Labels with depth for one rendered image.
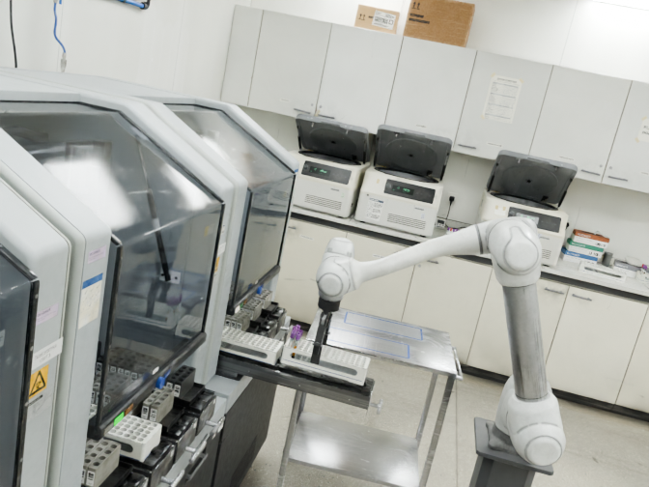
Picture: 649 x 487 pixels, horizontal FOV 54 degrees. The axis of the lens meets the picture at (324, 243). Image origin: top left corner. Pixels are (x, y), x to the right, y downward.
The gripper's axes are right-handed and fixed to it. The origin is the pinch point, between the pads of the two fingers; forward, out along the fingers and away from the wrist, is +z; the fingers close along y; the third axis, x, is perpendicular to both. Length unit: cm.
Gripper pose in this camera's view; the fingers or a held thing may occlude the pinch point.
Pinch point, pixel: (319, 351)
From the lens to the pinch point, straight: 226.3
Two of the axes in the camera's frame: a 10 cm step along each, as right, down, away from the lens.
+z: -2.0, 9.5, 2.5
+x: -9.6, -2.3, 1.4
